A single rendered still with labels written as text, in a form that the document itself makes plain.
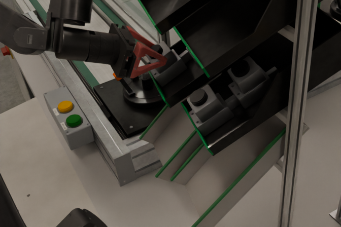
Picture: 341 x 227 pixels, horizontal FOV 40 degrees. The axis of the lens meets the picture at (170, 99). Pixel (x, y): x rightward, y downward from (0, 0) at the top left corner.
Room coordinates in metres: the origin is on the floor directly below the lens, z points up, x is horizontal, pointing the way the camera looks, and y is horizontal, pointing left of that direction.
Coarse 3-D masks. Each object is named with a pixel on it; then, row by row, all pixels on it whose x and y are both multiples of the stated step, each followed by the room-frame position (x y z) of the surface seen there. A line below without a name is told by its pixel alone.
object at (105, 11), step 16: (96, 0) 1.67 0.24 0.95; (112, 0) 1.63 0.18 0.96; (96, 16) 1.59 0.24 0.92; (112, 16) 1.52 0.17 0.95; (128, 16) 1.50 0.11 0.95; (144, 32) 1.36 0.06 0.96; (80, 64) 1.23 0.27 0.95; (96, 64) 1.27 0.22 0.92; (144, 64) 1.23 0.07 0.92; (96, 80) 1.13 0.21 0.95; (96, 96) 1.06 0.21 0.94
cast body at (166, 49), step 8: (152, 48) 0.76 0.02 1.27; (160, 48) 0.75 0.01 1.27; (168, 48) 0.76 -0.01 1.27; (168, 56) 0.74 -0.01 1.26; (176, 56) 0.76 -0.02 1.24; (184, 56) 0.77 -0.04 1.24; (168, 64) 0.74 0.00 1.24; (176, 64) 0.75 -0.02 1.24; (184, 64) 0.75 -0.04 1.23; (152, 72) 0.75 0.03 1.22; (160, 72) 0.74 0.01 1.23; (168, 72) 0.74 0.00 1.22; (176, 72) 0.75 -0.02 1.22; (160, 80) 0.74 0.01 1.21; (168, 80) 0.74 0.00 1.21
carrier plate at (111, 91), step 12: (108, 84) 1.08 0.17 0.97; (120, 84) 1.07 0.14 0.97; (108, 96) 1.02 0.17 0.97; (120, 96) 1.01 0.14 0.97; (108, 108) 0.97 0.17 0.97; (120, 108) 0.96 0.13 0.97; (132, 108) 0.95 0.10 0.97; (156, 108) 0.94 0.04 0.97; (120, 120) 0.91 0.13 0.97; (132, 120) 0.91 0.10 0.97; (144, 120) 0.90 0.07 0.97; (132, 132) 0.86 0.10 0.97
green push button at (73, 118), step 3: (69, 117) 0.95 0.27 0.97; (72, 117) 0.95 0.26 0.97; (75, 117) 0.94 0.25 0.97; (78, 117) 0.94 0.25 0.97; (66, 120) 0.94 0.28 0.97; (69, 120) 0.93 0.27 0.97; (72, 120) 0.93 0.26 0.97; (75, 120) 0.93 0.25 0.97; (78, 120) 0.93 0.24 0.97; (81, 120) 0.94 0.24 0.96; (66, 123) 0.93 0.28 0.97; (69, 123) 0.92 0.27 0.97; (72, 123) 0.92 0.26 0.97; (75, 123) 0.92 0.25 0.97; (78, 123) 0.92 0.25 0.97; (72, 126) 0.92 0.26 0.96
